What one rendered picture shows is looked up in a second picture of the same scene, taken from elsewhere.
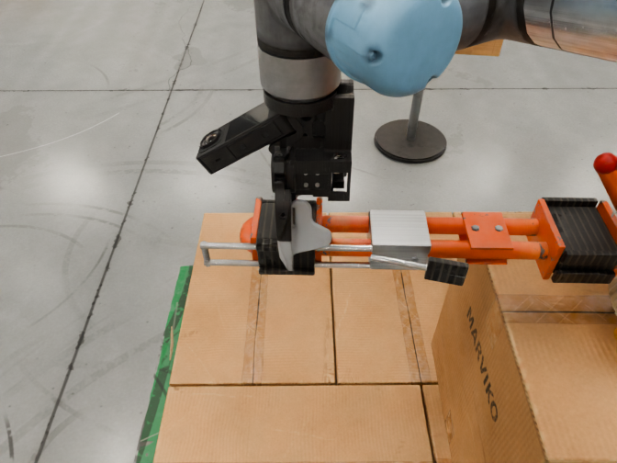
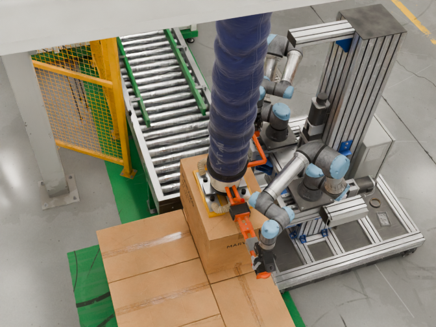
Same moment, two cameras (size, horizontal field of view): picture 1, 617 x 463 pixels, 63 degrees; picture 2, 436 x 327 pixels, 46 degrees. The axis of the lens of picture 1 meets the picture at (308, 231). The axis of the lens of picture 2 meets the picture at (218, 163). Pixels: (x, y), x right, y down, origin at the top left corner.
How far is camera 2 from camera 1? 2.41 m
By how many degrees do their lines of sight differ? 68
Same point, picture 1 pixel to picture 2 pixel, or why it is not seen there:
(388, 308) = (178, 302)
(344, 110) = not seen: hidden behind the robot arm
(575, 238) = (243, 210)
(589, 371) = (253, 215)
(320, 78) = not seen: hidden behind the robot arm
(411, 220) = (250, 241)
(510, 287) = (235, 230)
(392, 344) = (196, 296)
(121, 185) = not seen: outside the picture
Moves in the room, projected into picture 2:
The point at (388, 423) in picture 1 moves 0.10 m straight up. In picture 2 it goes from (229, 292) to (230, 285)
